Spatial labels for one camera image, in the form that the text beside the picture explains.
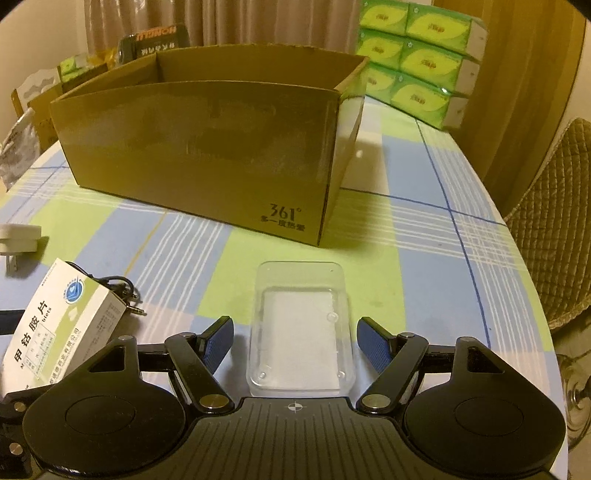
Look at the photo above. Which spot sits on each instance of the clear plastic tray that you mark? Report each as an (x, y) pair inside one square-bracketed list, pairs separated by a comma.
[(295, 332)]

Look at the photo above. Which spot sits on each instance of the brown cardboard box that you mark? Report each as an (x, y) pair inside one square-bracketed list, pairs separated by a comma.
[(184, 152)]

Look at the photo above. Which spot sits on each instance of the quilted chair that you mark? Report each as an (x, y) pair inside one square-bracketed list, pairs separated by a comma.
[(554, 221)]

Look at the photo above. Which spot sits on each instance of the small brown carton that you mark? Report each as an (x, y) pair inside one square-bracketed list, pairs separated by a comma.
[(44, 120)]

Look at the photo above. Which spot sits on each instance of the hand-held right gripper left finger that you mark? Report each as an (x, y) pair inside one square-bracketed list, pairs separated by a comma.
[(217, 346)]

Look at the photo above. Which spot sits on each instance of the white green medicine box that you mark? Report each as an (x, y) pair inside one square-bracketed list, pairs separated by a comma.
[(55, 332)]

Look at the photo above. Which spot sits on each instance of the stack of green tissue packs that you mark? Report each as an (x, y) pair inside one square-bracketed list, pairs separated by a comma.
[(415, 60)]

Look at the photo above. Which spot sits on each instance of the checked tablecloth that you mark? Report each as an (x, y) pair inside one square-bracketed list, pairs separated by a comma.
[(438, 254)]

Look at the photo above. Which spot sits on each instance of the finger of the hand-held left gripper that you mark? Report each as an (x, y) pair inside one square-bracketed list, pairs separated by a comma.
[(9, 322), (16, 415)]

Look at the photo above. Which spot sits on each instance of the white power adapter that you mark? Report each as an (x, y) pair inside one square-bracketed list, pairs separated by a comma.
[(18, 237)]

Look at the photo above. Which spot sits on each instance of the yellow bag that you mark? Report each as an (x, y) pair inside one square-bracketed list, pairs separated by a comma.
[(104, 57)]

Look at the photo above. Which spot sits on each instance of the beige curtain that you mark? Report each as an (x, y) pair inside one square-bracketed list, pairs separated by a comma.
[(231, 21)]

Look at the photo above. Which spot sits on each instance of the dark green carton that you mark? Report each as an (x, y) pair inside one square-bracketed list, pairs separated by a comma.
[(152, 41)]

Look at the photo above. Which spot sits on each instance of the clear plastic bag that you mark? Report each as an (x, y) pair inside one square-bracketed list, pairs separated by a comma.
[(18, 152)]

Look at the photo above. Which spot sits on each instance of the white carved chair back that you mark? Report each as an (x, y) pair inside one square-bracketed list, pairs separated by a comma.
[(34, 87)]

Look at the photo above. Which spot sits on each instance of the open brown carton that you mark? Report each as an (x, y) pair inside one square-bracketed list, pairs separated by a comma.
[(87, 78)]

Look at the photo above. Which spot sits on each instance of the small green tissue pack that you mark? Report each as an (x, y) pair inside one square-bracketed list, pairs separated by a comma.
[(74, 67)]

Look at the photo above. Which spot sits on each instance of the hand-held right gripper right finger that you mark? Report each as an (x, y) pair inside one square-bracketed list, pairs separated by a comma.
[(374, 344)]

